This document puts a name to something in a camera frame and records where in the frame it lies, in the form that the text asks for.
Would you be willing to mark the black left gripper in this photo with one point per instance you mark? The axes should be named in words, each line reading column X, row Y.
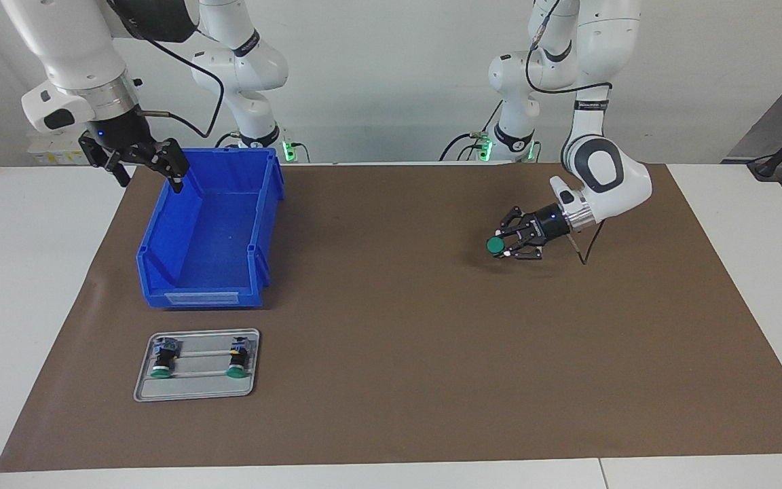
column 550, row 227

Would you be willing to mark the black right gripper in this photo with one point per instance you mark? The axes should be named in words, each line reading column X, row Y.
column 119, row 130

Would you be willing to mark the green push button switch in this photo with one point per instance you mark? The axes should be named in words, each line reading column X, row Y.
column 495, row 245
column 236, row 360
column 163, row 360

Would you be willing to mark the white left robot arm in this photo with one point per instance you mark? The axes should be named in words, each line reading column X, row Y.
column 601, row 170

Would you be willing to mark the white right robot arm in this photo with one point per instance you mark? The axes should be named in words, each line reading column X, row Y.
column 65, row 41

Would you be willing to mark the white box yellow label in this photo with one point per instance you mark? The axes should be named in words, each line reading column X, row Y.
column 51, row 153

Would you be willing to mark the green lit base connector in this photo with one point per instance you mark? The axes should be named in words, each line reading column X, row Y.
column 290, row 149
column 486, row 146

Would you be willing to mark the blue plastic storage bin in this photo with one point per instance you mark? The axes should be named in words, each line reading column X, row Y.
column 208, row 231

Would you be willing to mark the brown table mat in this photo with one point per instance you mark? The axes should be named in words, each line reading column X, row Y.
column 391, row 380

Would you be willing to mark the silver metal tray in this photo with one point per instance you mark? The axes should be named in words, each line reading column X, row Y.
column 194, row 390

